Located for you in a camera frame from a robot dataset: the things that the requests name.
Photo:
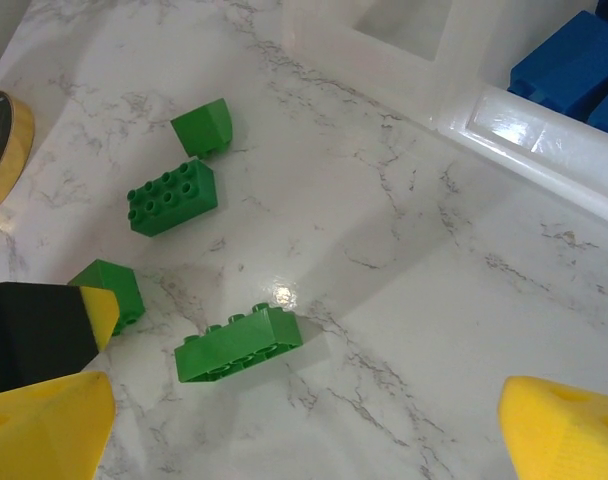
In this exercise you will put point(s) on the blue lego brick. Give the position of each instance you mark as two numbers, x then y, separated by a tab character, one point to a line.
569	65

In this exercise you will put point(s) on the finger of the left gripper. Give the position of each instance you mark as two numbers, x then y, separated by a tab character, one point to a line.
29	330

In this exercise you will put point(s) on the small green lego brick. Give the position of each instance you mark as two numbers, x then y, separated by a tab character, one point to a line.
116	285
199	127

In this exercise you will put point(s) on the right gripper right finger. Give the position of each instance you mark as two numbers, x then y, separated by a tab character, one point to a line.
569	440

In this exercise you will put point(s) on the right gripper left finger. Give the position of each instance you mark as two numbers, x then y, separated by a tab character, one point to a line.
39	435

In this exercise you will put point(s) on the long green lego brick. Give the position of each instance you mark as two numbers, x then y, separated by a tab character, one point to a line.
234	345
174	210

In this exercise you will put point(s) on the white translucent container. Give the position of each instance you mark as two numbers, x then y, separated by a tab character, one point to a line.
534	135

